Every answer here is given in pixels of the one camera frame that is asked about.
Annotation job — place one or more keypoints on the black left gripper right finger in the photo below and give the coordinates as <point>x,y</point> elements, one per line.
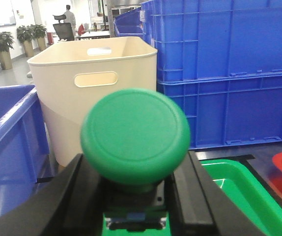
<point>200,208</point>

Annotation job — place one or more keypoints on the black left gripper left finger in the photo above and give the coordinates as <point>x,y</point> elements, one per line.
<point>69,205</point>

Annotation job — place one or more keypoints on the green push button switch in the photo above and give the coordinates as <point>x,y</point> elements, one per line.
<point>135,139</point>

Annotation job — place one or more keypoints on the blue bin at left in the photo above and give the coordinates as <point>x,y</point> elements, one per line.
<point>23,144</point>

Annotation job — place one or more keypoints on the green plastic tray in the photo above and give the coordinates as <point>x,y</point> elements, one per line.
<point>240,185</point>

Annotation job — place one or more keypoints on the stacked blue crate lower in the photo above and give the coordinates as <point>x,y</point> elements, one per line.
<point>230,111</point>

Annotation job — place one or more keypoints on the stacked blue crate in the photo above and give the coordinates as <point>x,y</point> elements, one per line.
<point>202,39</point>
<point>230,111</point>

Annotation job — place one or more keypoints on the cream plastic basket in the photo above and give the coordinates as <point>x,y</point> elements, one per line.
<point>71,77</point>

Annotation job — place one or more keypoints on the stacked blue crate upper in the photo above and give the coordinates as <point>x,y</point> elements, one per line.
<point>202,39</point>

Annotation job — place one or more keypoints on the black office chair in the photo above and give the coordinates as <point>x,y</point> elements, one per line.
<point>63,30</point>

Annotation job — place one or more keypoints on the potted green plant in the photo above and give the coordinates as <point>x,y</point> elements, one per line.
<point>6,43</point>

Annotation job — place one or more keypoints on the standing person in white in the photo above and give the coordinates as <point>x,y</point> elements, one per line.
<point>70,18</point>

